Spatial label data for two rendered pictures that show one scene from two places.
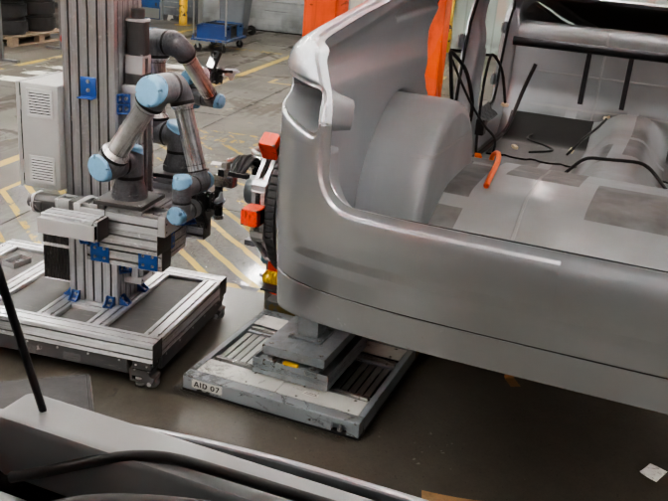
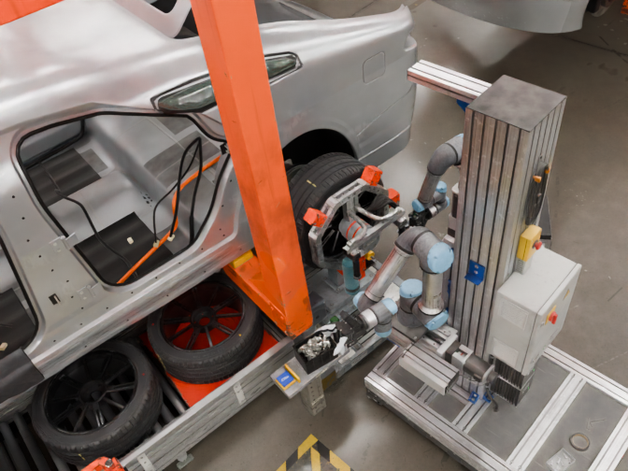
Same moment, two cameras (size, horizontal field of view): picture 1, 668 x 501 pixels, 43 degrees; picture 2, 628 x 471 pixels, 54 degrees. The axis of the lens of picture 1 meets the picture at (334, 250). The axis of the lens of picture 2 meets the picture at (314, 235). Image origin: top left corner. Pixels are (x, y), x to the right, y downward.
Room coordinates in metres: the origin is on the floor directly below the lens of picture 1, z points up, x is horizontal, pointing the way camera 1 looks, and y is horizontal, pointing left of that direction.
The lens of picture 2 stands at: (5.58, 1.49, 3.32)
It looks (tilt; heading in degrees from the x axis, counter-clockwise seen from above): 46 degrees down; 216
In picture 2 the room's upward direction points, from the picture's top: 9 degrees counter-clockwise
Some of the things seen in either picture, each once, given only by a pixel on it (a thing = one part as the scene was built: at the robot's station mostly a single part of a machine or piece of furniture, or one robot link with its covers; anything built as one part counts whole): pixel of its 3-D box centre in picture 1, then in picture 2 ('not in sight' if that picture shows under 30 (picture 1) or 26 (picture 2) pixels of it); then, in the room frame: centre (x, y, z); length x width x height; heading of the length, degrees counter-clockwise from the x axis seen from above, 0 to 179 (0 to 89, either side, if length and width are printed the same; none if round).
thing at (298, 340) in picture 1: (312, 315); (337, 270); (3.46, 0.07, 0.32); 0.40 x 0.30 x 0.28; 159
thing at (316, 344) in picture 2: not in sight; (315, 350); (4.15, 0.32, 0.51); 0.20 x 0.14 x 0.13; 151
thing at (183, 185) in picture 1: (184, 188); (437, 192); (3.18, 0.61, 0.95); 0.11 x 0.08 x 0.11; 156
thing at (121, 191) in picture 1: (129, 185); not in sight; (3.43, 0.89, 0.87); 0.15 x 0.15 x 0.10
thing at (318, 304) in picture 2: not in sight; (297, 303); (3.76, -0.06, 0.26); 0.42 x 0.18 x 0.35; 69
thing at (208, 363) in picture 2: not in sight; (206, 326); (4.22, -0.41, 0.39); 0.66 x 0.66 x 0.24
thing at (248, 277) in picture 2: not in sight; (254, 271); (3.93, -0.19, 0.69); 0.52 x 0.17 x 0.35; 69
